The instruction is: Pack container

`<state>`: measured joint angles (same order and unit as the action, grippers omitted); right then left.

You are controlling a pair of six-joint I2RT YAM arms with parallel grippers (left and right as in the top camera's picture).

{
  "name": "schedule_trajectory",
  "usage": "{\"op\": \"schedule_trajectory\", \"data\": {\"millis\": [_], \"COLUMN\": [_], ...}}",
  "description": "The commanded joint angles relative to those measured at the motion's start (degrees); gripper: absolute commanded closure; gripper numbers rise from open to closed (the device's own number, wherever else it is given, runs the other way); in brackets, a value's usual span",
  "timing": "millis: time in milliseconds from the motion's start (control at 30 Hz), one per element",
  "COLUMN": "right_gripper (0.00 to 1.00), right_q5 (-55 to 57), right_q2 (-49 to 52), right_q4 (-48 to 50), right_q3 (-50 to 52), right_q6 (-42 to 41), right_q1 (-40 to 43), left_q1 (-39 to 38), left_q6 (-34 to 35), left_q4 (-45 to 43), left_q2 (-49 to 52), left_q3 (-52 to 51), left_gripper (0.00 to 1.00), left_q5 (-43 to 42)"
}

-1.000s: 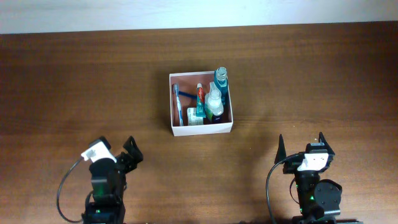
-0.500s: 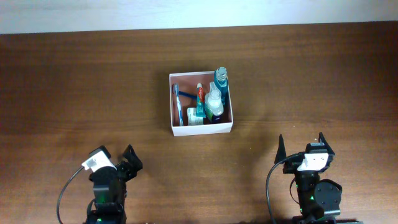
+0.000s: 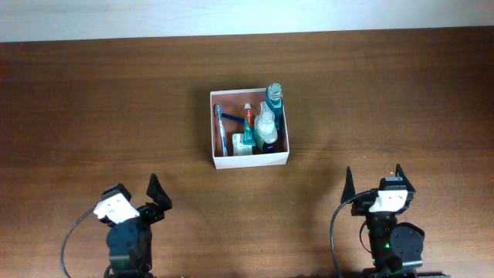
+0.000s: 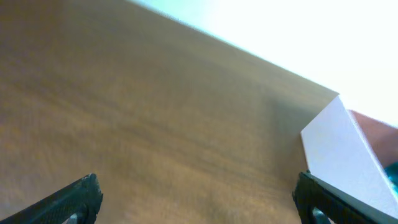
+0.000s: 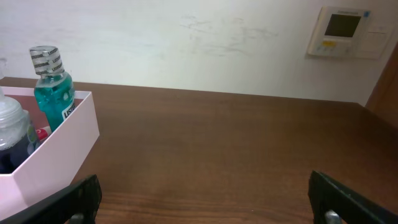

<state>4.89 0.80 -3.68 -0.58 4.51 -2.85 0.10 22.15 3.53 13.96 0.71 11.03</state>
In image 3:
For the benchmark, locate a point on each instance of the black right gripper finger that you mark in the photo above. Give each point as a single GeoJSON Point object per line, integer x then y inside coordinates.
{"type": "Point", "coordinates": [349, 189]}
{"type": "Point", "coordinates": [399, 173]}

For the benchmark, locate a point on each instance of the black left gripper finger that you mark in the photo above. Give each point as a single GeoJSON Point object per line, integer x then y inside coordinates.
{"type": "Point", "coordinates": [116, 189]}
{"type": "Point", "coordinates": [156, 192]}

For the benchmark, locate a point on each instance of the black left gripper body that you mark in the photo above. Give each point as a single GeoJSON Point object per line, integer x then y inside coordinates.
{"type": "Point", "coordinates": [149, 214]}

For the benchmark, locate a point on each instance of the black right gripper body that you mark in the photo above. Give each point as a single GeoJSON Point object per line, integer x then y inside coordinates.
{"type": "Point", "coordinates": [364, 202]}

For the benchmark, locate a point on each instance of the green white soap packet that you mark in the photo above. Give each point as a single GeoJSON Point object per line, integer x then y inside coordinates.
{"type": "Point", "coordinates": [239, 147]}

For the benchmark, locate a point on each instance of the clear soap pump bottle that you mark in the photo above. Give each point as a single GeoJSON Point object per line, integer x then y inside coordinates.
{"type": "Point", "coordinates": [265, 131]}

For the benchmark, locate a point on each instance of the blue white toothbrush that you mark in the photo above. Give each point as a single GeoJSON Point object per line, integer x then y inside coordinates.
{"type": "Point", "coordinates": [218, 113]}

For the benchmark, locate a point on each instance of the red green toothpaste tube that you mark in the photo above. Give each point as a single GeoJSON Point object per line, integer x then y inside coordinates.
{"type": "Point", "coordinates": [249, 138]}

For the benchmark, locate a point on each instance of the blue disposable razor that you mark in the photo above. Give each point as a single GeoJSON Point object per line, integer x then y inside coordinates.
{"type": "Point", "coordinates": [234, 118]}

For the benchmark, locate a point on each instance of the green mouthwash bottle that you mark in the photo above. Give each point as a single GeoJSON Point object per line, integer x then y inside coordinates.
{"type": "Point", "coordinates": [274, 100]}

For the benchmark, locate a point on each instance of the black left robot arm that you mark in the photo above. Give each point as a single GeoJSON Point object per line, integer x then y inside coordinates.
{"type": "Point", "coordinates": [130, 235]}

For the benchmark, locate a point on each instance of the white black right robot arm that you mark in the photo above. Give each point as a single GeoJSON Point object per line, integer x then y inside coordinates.
{"type": "Point", "coordinates": [284, 221]}

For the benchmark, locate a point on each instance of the pink open box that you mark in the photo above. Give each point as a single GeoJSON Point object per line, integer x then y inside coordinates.
{"type": "Point", "coordinates": [233, 102]}

